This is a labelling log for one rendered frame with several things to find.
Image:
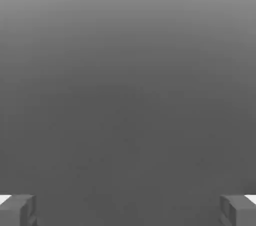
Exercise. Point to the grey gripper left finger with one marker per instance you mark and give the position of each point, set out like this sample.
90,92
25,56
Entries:
16,210

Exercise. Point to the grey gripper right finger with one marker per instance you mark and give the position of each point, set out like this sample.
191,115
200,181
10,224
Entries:
240,210

